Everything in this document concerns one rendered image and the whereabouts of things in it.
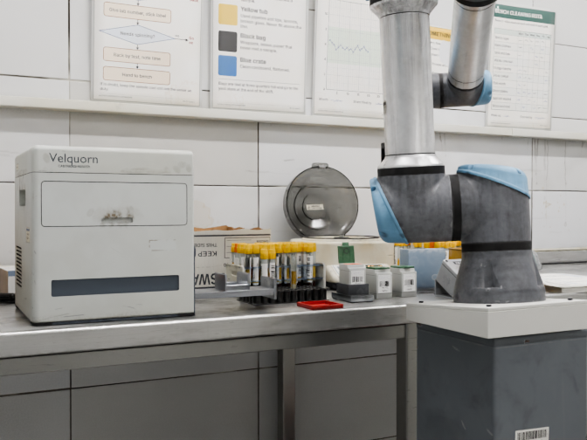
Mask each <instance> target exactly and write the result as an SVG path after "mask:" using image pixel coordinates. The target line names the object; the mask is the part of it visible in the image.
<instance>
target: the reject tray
mask: <svg viewBox="0 0 587 440"><path fill-rule="evenodd" d="M297 306H299V307H303V308H306V309H310V310H323V309H336V308H343V304H340V303H336V302H333V301H328V300H318V301H304V302H297Z"/></svg>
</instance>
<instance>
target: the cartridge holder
mask: <svg viewBox="0 0 587 440"><path fill-rule="evenodd" d="M332 298H333V299H342V300H346V301H348V302H350V303H357V302H360V301H366V302H372V301H374V295H372V294H369V284H358V285H347V284H343V283H339V282H337V283H336V292H332Z"/></svg>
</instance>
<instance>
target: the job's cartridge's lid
mask: <svg viewBox="0 0 587 440"><path fill-rule="evenodd" d="M337 249H338V263H339V264H348V263H355V251H354V245H349V242H342V246H337Z"/></svg>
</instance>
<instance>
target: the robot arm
mask: <svg viewBox="0 0 587 440"><path fill-rule="evenodd" d="M365 1H369V9H370V11H371V12H373V13H374V14H375V15H376V16H377V17H378V19H379V28H380V47H381V67H382V86H383V124H384V142H382V143H381V163H380V165H379V166H378V167H377V178H376V177H373V178H371V179H370V180H369V185H370V191H371V197H372V202H373V207H374V212H375V217H376V225H377V229H378V233H379V236H380V238H381V239H382V240H383V241H384V242H386V243H389V244H409V243H430V242H451V241H460V242H461V251H462V252H461V253H462V258H461V262H460V266H459V271H458V275H457V278H456V281H455V285H454V288H453V302H455V303H463V304H512V303H528V302H539V301H544V300H546V292H545V286H544V284H543V282H542V278H541V275H540V273H539V271H538V269H537V266H536V264H535V261H534V258H533V254H532V240H531V224H530V208H529V199H530V194H529V193H528V178H527V176H526V174H525V173H524V172H523V171H521V170H520V169H518V168H513V167H509V166H502V165H493V164H464V165H460V166H458V169H457V170H456V173H457V174H453V175H446V174H445V164H444V163H443V162H442V161H441V160H440V159H439V158H438V157H437V156H436V154H435V138H434V117H433V108H443V107H475V106H480V105H486V104H488V103H489V102H490V101H491V99H492V92H493V81H492V75H491V72H490V71H488V70H485V68H486V62H487V53H488V47H489V41H490V36H491V30H492V25H493V20H494V9H495V4H496V2H497V1H498V0H453V10H452V31H451V42H450V52H449V64H448V72H444V73H432V55H431V34H430V14H431V12H432V11H433V10H434V8H435V7H436V6H437V5H438V0H365Z"/></svg>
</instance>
